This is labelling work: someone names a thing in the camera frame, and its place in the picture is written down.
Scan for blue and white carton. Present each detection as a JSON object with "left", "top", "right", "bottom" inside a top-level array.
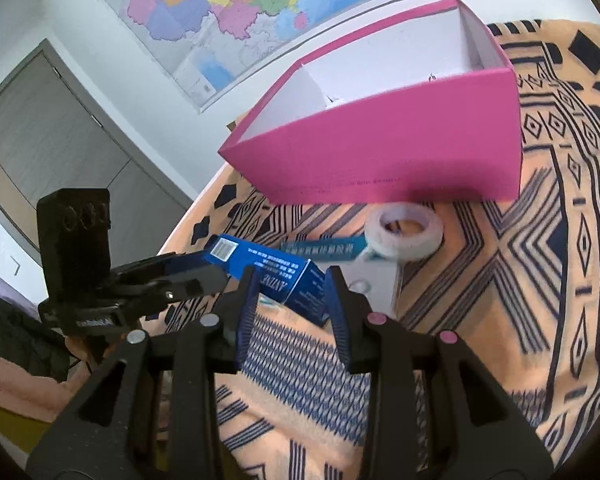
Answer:
[{"left": 202, "top": 233, "right": 332, "bottom": 329}]

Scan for orange patterned blanket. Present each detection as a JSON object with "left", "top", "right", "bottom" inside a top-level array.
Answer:
[{"left": 159, "top": 18, "right": 600, "bottom": 480}]

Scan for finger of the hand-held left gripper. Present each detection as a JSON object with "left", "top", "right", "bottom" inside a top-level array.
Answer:
[
  {"left": 166, "top": 265, "right": 230, "bottom": 304},
  {"left": 110, "top": 252, "right": 207, "bottom": 282}
]

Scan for person's left forearm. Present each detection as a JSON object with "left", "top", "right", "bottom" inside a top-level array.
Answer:
[{"left": 0, "top": 349, "right": 93, "bottom": 423}]

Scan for lilac cloth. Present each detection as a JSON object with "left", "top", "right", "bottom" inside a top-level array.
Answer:
[{"left": 0, "top": 256, "right": 42, "bottom": 322}]

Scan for colourful wall map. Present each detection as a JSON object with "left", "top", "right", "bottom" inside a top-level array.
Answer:
[{"left": 102, "top": 0, "right": 537, "bottom": 114}]

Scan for grey wardrobe doors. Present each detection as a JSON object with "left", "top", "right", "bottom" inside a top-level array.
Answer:
[{"left": 0, "top": 39, "right": 195, "bottom": 262}]

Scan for dark cloth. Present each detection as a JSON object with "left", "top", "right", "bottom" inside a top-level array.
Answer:
[{"left": 0, "top": 294, "right": 73, "bottom": 382}]

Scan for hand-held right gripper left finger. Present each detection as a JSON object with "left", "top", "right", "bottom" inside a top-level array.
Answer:
[{"left": 27, "top": 265, "right": 262, "bottom": 480}]

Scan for pink cardboard box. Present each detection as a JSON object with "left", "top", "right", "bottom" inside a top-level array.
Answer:
[{"left": 218, "top": 0, "right": 524, "bottom": 207}]

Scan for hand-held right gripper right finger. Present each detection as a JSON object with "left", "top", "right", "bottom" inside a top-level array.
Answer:
[{"left": 324, "top": 265, "right": 556, "bottom": 480}]

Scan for white tape roll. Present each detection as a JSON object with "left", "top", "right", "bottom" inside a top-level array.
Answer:
[{"left": 363, "top": 203, "right": 444, "bottom": 264}]

